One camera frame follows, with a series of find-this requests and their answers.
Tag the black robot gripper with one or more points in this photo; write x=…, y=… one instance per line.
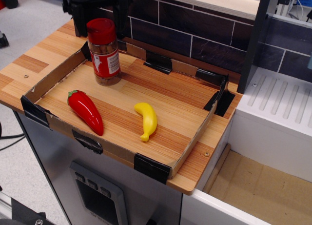
x=120, y=11

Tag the red-lidded spice bottle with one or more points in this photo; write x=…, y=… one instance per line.
x=103, y=46

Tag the taped cardboard fence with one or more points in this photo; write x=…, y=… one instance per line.
x=192, y=114

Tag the red toy chili pepper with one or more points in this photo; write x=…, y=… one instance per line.
x=84, y=107

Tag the yellow toy banana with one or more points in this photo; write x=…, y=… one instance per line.
x=149, y=119

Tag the grey dishwasher control panel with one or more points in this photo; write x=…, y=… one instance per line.
x=102, y=198

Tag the white toy sink unit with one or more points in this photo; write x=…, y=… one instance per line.
x=262, y=172

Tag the dark left back post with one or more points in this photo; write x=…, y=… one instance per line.
x=80, y=31

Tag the dark grey vertical post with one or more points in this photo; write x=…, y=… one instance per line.
x=246, y=73

